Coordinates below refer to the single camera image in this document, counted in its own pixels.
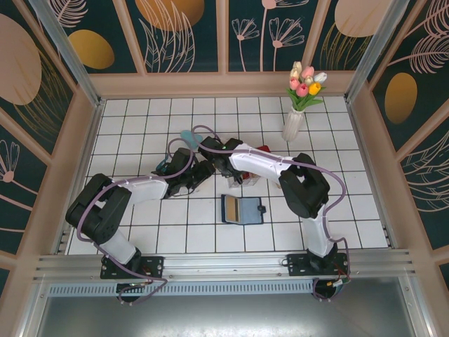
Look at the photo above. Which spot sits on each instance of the aluminium mounting rail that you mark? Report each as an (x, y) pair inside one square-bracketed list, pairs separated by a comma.
[(224, 265)]

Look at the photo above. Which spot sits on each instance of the red card stack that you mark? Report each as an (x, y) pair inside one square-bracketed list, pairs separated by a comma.
[(250, 175)]

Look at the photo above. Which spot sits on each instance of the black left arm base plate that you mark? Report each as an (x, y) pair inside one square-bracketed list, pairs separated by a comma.
[(154, 267)]

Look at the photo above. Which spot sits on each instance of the dark red box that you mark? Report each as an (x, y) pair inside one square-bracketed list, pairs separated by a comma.
[(264, 149)]

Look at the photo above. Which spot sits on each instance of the aluminium frame post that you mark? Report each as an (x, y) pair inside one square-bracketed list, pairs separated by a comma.
[(372, 56), (70, 59)]

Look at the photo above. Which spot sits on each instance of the navy leather card holder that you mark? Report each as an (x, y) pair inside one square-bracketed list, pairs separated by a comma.
[(250, 210)]

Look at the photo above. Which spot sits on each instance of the artificial tulip bouquet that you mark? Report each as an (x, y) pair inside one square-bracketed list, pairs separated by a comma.
[(302, 89)]

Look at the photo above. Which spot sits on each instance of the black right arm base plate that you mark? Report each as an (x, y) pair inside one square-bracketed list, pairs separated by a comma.
[(296, 265)]

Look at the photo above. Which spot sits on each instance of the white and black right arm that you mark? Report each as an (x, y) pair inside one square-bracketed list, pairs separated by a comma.
[(259, 161)]

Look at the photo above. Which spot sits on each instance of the grey metal sheet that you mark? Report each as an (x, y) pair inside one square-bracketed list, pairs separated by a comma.
[(224, 317)]

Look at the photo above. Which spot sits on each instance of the white ribbed vase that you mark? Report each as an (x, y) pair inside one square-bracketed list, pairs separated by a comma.
[(293, 126)]

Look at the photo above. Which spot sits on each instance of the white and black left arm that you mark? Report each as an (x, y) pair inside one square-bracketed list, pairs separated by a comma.
[(115, 242)]

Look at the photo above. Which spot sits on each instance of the gold credit card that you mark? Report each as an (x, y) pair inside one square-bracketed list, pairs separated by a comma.
[(232, 209)]

